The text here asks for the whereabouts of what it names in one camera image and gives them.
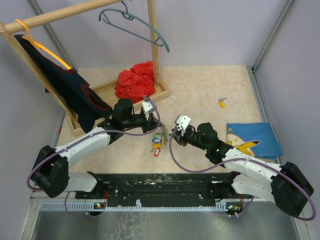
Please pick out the black base frame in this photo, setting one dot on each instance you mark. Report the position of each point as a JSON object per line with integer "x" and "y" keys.
{"x": 162, "y": 189}

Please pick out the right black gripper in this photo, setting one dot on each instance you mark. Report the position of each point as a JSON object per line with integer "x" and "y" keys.
{"x": 180, "y": 138}

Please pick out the wooden clothes rack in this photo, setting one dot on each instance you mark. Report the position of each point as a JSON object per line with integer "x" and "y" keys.
{"x": 8, "y": 31}

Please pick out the blue folded cloth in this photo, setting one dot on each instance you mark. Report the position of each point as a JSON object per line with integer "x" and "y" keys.
{"x": 254, "y": 139}

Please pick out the blue key tag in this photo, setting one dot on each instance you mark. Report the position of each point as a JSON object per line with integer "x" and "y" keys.
{"x": 157, "y": 140}

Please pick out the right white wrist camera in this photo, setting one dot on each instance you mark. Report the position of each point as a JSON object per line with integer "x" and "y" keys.
{"x": 182, "y": 122}

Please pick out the green key tag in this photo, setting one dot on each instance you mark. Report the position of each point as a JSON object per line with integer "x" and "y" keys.
{"x": 157, "y": 136}

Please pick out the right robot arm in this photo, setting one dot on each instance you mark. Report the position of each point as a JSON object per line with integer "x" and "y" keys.
{"x": 282, "y": 184}

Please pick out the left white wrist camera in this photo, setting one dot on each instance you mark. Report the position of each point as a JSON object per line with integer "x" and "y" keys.
{"x": 149, "y": 107}

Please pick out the red key tag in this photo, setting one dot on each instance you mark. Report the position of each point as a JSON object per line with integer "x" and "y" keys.
{"x": 156, "y": 152}

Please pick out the teal clothes hanger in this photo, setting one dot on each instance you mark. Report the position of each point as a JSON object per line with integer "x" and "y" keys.
{"x": 124, "y": 20}

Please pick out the dark navy garment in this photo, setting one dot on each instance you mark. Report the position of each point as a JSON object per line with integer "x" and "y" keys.
{"x": 75, "y": 91}

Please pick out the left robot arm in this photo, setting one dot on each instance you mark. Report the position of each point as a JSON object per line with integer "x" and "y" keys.
{"x": 51, "y": 171}

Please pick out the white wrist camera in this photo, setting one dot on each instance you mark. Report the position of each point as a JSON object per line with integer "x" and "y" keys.
{"x": 182, "y": 122}
{"x": 149, "y": 107}

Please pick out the yellow clothes hanger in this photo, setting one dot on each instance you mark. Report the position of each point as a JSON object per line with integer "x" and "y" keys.
{"x": 38, "y": 45}

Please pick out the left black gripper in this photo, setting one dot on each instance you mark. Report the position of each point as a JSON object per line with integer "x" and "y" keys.
{"x": 150, "y": 124}

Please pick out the red crumpled cloth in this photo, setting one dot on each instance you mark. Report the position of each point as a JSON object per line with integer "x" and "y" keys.
{"x": 136, "y": 83}

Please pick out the key with yellow tag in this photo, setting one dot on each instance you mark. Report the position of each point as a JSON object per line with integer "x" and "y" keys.
{"x": 221, "y": 102}

